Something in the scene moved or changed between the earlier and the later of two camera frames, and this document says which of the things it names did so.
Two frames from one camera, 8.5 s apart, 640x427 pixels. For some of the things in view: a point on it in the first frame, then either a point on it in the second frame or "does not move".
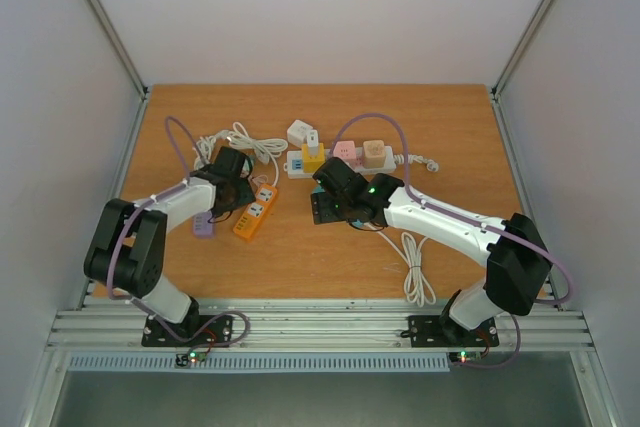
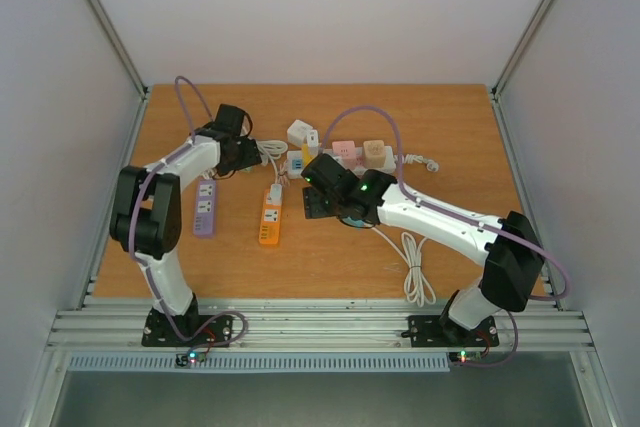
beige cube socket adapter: x=374 y=153 does not move
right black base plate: x=443 y=331 does not move
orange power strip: x=252 y=218 to x=270 y=220
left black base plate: x=217 y=335 does not move
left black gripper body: x=240 y=198 to x=242 y=159
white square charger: x=313 y=142 does not move
